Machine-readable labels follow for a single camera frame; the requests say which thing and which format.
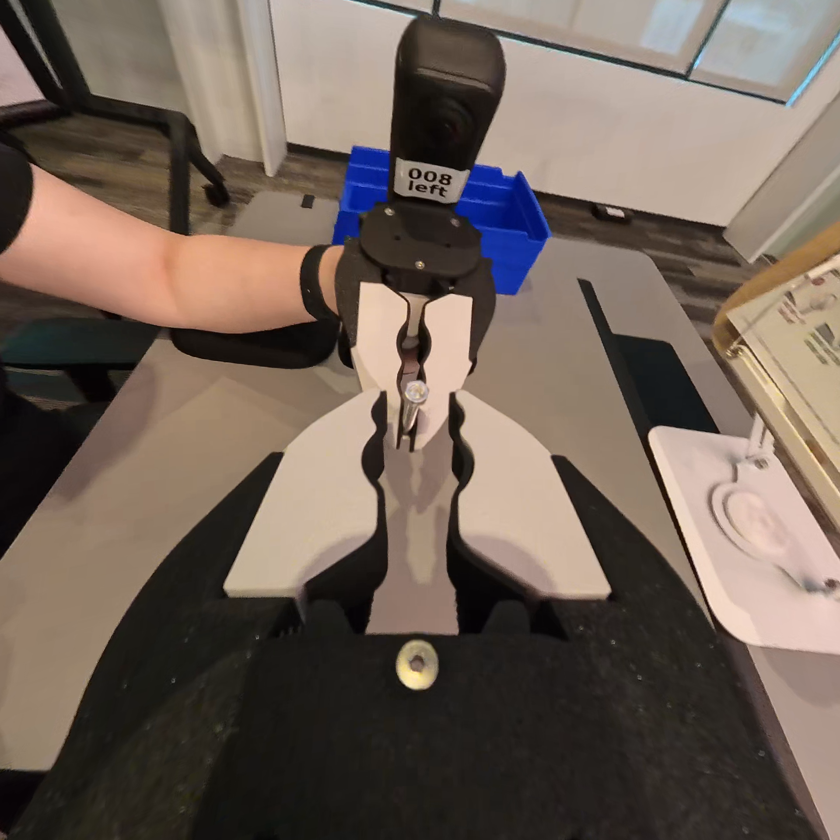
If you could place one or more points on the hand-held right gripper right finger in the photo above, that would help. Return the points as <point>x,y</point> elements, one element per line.
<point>525,525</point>

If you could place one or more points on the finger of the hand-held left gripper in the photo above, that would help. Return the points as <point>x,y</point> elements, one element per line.
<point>453,341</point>
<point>377,328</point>

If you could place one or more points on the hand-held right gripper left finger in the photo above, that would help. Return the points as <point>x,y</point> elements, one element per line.
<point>315,512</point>

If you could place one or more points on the white framed window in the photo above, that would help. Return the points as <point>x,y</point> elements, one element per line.
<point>590,26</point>

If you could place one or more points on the dark office chair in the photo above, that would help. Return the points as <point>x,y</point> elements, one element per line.
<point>65,344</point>

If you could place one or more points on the silver bolt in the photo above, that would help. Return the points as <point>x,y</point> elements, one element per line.
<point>415,392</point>

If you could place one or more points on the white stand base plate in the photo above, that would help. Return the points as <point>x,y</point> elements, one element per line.
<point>689,472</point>

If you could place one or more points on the printed instruction sheet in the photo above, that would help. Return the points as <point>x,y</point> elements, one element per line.
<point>814,341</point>

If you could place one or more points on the blue bin with divider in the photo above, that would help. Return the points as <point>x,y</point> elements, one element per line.
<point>512,216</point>

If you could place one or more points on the black floor power box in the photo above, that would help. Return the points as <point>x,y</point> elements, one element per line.
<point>610,211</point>

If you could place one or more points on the grey desk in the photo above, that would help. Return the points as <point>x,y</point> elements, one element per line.
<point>558,367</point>

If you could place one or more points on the person's left forearm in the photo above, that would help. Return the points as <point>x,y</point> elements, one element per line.
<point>164,269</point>

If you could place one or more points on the person's black trousers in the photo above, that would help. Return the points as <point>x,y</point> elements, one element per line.
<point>33,459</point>

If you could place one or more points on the black wristband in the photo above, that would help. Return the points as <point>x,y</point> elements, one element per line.
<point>315,282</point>

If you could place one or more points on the black rolling stand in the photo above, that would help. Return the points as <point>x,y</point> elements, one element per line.
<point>177,141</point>

